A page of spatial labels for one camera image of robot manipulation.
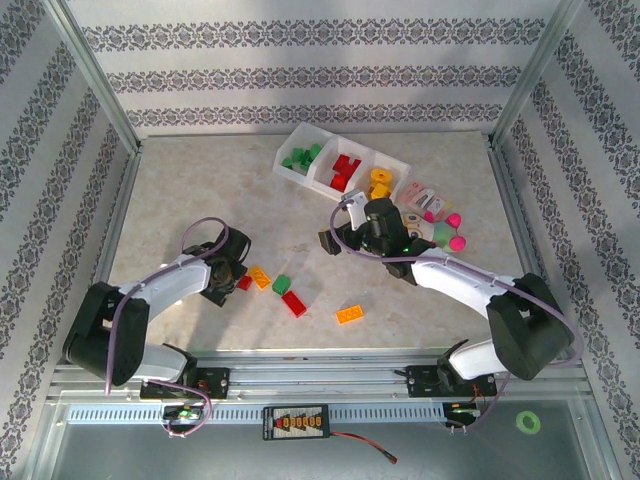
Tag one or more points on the small electronics board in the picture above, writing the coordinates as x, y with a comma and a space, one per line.
462, 409
182, 413

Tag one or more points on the green tape roll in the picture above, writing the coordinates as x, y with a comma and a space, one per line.
520, 422

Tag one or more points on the black power distribution board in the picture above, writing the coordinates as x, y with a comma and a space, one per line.
295, 422

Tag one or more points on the long red lego brick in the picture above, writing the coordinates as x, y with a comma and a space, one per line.
294, 304

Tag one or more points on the yellow round lego piece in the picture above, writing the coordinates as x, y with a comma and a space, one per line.
375, 177

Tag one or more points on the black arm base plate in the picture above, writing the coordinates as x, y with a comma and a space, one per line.
420, 380
220, 380

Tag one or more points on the long aluminium mounting rail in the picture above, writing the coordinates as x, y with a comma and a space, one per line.
310, 375

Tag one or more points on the white plush toy pink feet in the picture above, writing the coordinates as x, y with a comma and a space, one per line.
442, 232

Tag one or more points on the pink cardboard box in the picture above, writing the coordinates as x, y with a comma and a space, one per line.
410, 192

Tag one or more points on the small pink white packet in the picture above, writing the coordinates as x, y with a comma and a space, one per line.
435, 203

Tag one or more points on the aluminium side rail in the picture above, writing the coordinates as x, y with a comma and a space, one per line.
525, 235
114, 225

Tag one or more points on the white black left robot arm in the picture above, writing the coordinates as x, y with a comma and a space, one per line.
170, 285

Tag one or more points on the aluminium frame post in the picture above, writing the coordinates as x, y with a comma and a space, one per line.
532, 75
100, 85

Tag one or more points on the green sloped lego brick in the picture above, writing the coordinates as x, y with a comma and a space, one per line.
286, 162

